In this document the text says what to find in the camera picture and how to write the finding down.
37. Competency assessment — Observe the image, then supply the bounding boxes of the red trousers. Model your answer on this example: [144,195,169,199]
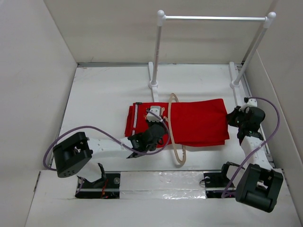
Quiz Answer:
[125,98,230,147]

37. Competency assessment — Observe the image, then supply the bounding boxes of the wooden clothes hanger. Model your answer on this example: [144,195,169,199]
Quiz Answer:
[163,93,187,168]

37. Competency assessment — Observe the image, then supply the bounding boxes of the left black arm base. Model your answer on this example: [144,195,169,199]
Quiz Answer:
[75,172,121,199]

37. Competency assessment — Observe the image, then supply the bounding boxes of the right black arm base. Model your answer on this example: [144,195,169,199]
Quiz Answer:
[200,162,239,199]

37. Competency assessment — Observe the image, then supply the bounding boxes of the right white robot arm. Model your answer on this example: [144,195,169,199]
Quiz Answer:
[226,105,284,213]

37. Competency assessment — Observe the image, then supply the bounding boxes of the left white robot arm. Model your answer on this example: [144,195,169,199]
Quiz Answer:
[53,121,169,188]

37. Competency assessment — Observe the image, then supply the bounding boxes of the silver tape strip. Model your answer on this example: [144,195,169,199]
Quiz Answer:
[119,171,206,200]

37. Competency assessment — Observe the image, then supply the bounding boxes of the white clothes rack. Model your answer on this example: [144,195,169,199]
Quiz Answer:
[148,10,276,105]

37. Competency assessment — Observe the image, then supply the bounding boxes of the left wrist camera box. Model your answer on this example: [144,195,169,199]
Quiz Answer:
[146,106,165,122]

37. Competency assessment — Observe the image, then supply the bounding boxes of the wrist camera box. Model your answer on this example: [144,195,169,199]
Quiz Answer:
[146,106,165,122]
[242,97,258,109]

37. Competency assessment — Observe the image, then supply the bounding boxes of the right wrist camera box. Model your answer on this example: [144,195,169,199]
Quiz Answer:
[242,97,258,109]

